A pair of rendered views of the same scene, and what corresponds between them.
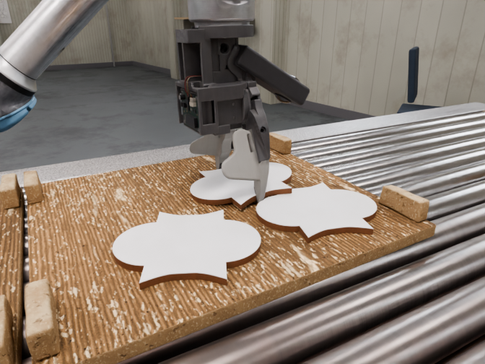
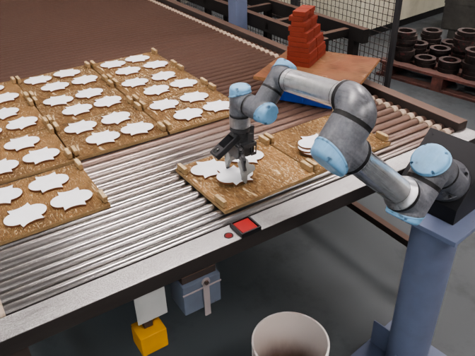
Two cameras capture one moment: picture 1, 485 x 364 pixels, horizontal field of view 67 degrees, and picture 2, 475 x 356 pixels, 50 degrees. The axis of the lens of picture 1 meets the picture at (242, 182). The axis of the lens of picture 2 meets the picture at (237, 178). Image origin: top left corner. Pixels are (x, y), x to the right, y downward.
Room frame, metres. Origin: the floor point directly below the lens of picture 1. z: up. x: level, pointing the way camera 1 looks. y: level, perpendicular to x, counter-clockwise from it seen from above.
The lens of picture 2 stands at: (2.07, -0.13, 1.95)
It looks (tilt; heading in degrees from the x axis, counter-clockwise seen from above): 32 degrees down; 175
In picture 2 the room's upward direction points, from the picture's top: 1 degrees counter-clockwise
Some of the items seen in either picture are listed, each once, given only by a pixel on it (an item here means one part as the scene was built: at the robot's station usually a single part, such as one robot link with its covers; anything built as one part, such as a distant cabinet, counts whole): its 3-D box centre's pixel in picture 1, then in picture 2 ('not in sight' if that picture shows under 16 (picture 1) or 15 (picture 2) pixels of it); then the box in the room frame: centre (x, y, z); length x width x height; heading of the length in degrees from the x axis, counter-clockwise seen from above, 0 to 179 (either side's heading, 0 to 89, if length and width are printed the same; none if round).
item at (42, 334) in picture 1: (41, 316); (264, 140); (0.21, 0.15, 0.95); 0.06 x 0.02 x 0.03; 29
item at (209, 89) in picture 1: (219, 80); (241, 140); (0.45, 0.03, 1.08); 0.09 x 0.08 x 0.12; 119
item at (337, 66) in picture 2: not in sight; (318, 68); (-0.37, 0.51, 1.03); 0.50 x 0.50 x 0.02; 57
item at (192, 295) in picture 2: not in sight; (196, 287); (0.85, -0.17, 0.77); 0.14 x 0.11 x 0.18; 117
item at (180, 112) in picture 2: not in sight; (191, 105); (-0.20, -0.15, 0.94); 0.41 x 0.35 x 0.04; 117
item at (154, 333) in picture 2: not in sight; (146, 317); (0.93, -0.33, 0.74); 0.09 x 0.08 x 0.24; 117
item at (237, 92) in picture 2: not in sight; (240, 100); (0.46, 0.03, 1.24); 0.09 x 0.08 x 0.11; 35
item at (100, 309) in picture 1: (210, 208); (244, 172); (0.42, 0.04, 0.93); 0.41 x 0.35 x 0.02; 119
